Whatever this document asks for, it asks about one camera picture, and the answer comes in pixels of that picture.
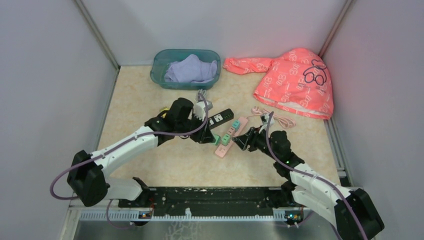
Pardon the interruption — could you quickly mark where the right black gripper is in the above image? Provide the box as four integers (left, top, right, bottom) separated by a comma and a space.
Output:
232, 125, 280, 161

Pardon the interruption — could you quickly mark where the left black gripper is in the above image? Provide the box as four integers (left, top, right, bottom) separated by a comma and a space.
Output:
176, 112, 216, 144

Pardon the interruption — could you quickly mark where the pink charger plug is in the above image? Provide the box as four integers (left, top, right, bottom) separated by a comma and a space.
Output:
226, 127, 237, 137

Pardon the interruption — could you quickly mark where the pink power strip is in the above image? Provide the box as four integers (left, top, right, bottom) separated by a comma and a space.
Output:
214, 116, 249, 158

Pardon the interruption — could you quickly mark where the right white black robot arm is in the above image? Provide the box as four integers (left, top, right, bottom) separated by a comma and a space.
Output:
232, 127, 385, 240

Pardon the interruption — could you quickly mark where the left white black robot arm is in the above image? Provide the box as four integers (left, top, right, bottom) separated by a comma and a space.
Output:
66, 97, 214, 207

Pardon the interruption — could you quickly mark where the black power strip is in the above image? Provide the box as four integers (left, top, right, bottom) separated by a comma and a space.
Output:
208, 108, 235, 130

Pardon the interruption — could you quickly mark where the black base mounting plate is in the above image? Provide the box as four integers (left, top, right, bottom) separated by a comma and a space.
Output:
118, 187, 300, 217

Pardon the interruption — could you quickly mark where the lavender cloth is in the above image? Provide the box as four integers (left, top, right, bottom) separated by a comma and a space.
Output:
164, 54, 218, 83

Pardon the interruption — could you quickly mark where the teal plastic basin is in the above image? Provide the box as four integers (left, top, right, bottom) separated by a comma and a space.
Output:
150, 49, 221, 90

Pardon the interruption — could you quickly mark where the coral patterned jacket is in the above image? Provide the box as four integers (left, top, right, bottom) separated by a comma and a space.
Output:
223, 48, 334, 120

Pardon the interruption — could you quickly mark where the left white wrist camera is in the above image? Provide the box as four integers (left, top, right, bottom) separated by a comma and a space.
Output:
191, 100, 213, 123

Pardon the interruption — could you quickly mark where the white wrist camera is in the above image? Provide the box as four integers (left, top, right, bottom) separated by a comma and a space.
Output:
259, 113, 275, 133
191, 100, 213, 123

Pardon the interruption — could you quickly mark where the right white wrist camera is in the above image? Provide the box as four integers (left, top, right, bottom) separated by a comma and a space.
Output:
259, 113, 275, 133

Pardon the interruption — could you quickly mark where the pink power strip cable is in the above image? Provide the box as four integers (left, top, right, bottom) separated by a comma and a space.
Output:
246, 105, 297, 129

